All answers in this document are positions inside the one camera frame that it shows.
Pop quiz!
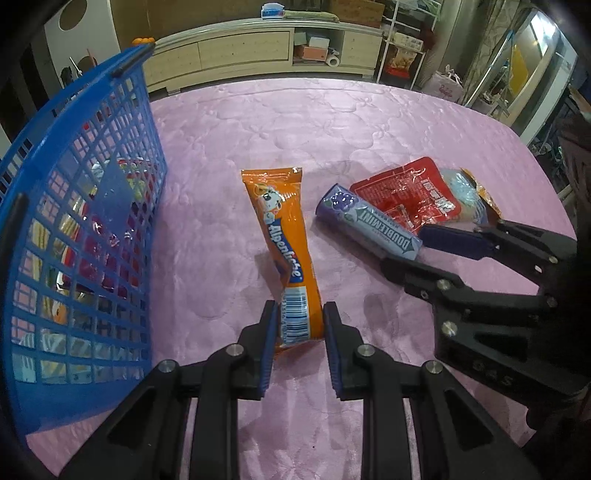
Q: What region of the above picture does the red snack pouch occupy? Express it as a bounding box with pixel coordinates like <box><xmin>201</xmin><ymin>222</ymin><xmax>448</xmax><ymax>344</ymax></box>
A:
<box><xmin>349</xmin><ymin>157</ymin><xmax>462</xmax><ymax>234</ymax></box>

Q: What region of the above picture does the purple Doublemint gum pack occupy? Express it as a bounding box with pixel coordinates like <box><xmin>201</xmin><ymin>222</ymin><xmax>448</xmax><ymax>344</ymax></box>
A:
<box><xmin>315</xmin><ymin>184</ymin><xmax>423</xmax><ymax>260</ymax></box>

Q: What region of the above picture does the orange Alpenliebe candy stick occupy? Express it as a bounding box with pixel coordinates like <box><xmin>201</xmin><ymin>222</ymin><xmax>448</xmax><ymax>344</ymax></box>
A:
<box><xmin>242</xmin><ymin>167</ymin><xmax>324</xmax><ymax>349</ymax></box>

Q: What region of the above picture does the blue striped clear snack bag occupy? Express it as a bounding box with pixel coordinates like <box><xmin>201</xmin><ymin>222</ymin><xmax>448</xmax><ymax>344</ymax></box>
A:
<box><xmin>440</xmin><ymin>169</ymin><xmax>488</xmax><ymax>225</ymax></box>

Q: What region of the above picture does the orange yellow snack pouch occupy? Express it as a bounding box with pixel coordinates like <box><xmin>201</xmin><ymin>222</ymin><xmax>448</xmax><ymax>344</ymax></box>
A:
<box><xmin>461</xmin><ymin>168</ymin><xmax>502</xmax><ymax>225</ymax></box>

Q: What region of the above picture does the red green nut pouch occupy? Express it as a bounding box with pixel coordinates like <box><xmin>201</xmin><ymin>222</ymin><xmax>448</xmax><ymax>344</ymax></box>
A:
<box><xmin>48</xmin><ymin>156</ymin><xmax>160</xmax><ymax>301</ymax></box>

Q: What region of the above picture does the pink shopping bag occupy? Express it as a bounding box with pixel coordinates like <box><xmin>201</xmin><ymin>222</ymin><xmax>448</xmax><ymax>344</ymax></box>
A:
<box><xmin>422</xmin><ymin>65</ymin><xmax>464</xmax><ymax>103</ymax></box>

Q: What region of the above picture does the arched standing mirror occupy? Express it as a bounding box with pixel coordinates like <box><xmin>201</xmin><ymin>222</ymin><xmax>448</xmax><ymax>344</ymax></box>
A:
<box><xmin>472</xmin><ymin>8</ymin><xmax>578</xmax><ymax>145</ymax></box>

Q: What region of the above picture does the brown cardboard box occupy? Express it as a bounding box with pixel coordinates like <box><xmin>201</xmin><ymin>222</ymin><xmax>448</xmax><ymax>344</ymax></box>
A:
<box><xmin>329</xmin><ymin>0</ymin><xmax>386</xmax><ymax>28</ymax></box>

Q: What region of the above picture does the blue plastic basket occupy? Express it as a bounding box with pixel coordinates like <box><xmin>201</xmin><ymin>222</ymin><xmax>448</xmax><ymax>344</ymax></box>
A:
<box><xmin>1</xmin><ymin>44</ymin><xmax>167</xmax><ymax>438</ymax></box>

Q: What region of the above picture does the cream TV cabinet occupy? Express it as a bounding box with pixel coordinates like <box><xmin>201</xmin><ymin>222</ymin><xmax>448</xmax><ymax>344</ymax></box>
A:
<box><xmin>143</xmin><ymin>18</ymin><xmax>383</xmax><ymax>94</ymax></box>

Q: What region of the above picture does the green folded cloth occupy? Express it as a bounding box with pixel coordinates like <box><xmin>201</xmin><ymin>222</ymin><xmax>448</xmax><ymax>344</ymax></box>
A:
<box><xmin>283</xmin><ymin>10</ymin><xmax>339</xmax><ymax>23</ymax></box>

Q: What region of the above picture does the blue tissue pack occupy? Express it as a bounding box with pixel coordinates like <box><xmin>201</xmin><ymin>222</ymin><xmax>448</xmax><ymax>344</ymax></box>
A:
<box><xmin>260</xmin><ymin>2</ymin><xmax>286</xmax><ymax>19</ymax></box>

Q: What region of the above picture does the plate of oranges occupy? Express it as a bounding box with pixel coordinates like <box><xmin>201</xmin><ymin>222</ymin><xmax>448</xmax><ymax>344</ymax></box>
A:
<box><xmin>131</xmin><ymin>37</ymin><xmax>155</xmax><ymax>46</ymax></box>

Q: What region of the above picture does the white wire shelf rack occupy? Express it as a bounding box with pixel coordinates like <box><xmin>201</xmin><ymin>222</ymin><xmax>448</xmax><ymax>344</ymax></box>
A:
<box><xmin>376</xmin><ymin>1</ymin><xmax>444</xmax><ymax>90</ymax></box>

